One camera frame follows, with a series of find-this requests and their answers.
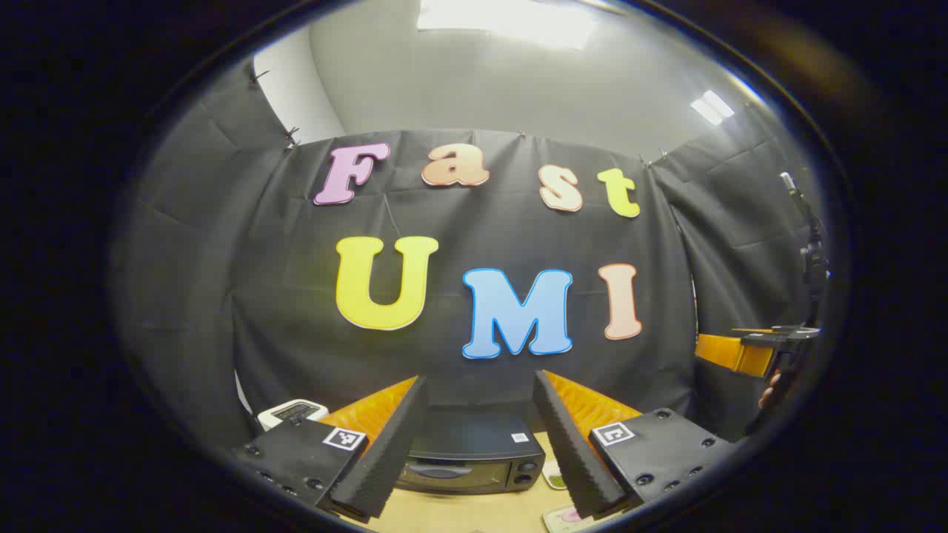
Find black backdrop cloth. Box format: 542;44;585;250
111;59;823;460

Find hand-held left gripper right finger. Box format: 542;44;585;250
533;370;741;519

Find black electric oven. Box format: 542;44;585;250
396;403;547;495

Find white toaster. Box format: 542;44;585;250
257;399;330;432

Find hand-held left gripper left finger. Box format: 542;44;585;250
232;375;429;523

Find cream square plate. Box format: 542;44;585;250
543;505;602;533

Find small ceiling light panel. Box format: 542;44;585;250
691;90;735;126

